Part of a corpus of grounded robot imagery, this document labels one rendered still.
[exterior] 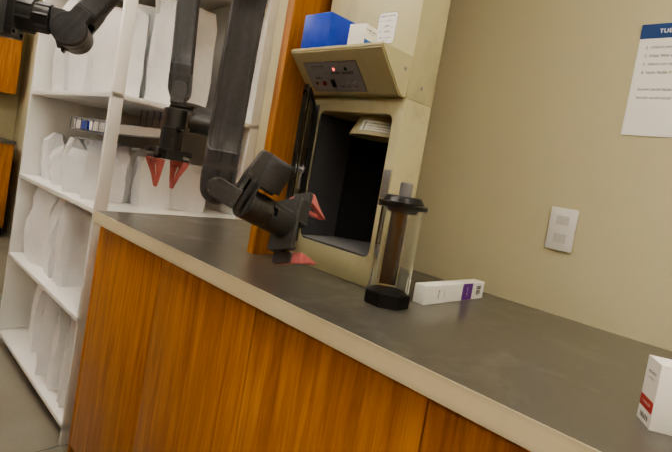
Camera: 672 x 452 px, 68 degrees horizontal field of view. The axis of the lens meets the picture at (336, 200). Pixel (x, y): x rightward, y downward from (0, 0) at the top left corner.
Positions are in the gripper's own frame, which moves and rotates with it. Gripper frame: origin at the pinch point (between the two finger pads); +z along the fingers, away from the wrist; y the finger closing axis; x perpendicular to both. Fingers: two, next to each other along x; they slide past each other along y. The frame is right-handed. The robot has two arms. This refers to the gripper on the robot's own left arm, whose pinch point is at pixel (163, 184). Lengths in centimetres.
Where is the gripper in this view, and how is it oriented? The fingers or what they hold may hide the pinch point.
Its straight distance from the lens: 135.1
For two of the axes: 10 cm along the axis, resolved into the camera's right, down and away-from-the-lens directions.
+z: -1.8, 9.8, 0.5
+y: 6.8, 0.9, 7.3
